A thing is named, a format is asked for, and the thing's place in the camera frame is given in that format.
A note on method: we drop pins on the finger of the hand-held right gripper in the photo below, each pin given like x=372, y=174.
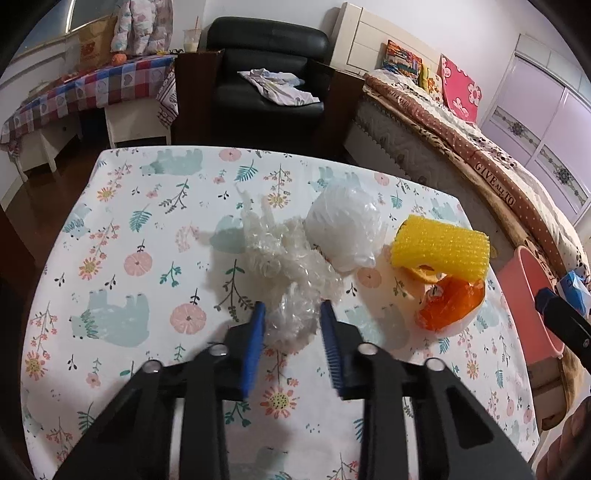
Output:
x=568, y=323

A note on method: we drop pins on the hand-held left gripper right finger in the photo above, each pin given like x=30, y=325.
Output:
x=330, y=350

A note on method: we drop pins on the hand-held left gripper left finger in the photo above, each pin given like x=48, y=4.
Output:
x=254, y=350

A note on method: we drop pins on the pink plastic bucket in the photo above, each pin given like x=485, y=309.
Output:
x=521, y=295

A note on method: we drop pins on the clear plastic film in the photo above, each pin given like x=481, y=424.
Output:
x=277, y=258

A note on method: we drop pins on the orange plastic bag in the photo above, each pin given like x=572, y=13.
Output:
x=452, y=300

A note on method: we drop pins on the white plastic bag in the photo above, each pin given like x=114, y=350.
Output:
x=341, y=226

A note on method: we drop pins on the yellow foam fruit net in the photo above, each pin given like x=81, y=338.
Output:
x=438, y=249

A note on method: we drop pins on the blue tissue box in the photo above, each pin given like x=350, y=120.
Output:
x=575, y=288

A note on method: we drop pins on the polka dot floral quilt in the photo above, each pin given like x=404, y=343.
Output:
x=517, y=161

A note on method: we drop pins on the floral animal print tablecloth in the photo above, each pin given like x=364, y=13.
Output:
x=138, y=221

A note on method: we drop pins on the white quilted mattress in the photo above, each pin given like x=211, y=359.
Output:
x=392, y=138

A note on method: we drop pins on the lilac wardrobe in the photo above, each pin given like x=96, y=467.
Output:
x=531, y=101

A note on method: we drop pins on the dark wooden side table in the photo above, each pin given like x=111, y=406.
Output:
x=337, y=101
x=194, y=101

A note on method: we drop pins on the white low cabinet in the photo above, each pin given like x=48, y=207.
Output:
x=134, y=122

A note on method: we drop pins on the pink flower pillow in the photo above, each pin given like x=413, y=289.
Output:
x=459, y=87

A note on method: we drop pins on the white patterned cloth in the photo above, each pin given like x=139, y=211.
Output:
x=277, y=87

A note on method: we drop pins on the yellow flower pillow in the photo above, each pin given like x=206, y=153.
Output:
x=431, y=81

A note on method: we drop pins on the colourful patterned pillow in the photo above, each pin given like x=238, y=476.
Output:
x=401, y=62

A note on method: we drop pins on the black leather armchair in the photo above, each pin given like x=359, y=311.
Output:
x=258, y=46

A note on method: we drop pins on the checkered tablecloth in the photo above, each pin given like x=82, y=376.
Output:
x=92, y=87

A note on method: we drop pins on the plastic cup with straw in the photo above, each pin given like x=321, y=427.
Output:
x=190, y=41

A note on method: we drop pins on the orange fruit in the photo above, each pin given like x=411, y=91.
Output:
x=119, y=59

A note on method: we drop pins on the pink puffer jacket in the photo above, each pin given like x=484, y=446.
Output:
x=143, y=27

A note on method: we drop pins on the brown paper bag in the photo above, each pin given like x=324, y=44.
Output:
x=94, y=44

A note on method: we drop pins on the white wooden bed frame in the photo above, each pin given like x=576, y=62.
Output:
x=360, y=41

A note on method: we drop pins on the dark framed wall panel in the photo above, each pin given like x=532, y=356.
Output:
x=51, y=23

